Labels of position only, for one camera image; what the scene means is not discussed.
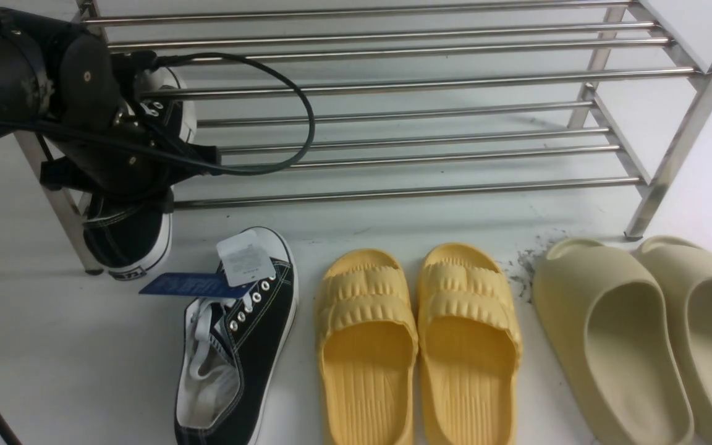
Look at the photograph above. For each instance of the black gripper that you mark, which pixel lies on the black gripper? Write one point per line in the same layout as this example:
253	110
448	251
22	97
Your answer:
117	144

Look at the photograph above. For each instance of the black canvas sneaker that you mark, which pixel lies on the black canvas sneaker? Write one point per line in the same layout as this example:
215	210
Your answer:
130	239
231	349

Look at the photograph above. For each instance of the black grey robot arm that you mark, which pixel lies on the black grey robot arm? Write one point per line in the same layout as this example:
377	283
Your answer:
29	47

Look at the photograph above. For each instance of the stainless steel shoe rack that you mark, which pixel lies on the stainless steel shoe rack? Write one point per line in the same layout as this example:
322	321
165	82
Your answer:
632	42

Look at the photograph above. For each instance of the blue cardboard hang tag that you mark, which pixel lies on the blue cardboard hang tag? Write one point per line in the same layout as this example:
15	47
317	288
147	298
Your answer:
198	285

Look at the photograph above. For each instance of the white paper hang tag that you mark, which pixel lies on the white paper hang tag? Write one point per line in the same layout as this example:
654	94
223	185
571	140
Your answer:
244	259

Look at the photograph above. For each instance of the left yellow rubber slipper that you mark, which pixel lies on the left yellow rubber slipper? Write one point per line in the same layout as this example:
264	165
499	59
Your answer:
366	345

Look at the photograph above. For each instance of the yellow rubber slipper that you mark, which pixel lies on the yellow rubber slipper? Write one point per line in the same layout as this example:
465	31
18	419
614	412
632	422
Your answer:
470	348
366	345

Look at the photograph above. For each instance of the right yellow rubber slipper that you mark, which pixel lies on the right yellow rubber slipper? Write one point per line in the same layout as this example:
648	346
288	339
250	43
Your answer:
470	348

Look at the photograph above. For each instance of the left beige foam slide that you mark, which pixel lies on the left beige foam slide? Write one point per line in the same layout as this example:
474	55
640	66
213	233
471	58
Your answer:
604	316

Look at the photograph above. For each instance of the beige foam slide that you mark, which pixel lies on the beige foam slide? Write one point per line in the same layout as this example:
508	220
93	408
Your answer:
604	316
683	271

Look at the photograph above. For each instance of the right beige foam slide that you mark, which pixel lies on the right beige foam slide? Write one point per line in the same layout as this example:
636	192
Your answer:
683	271

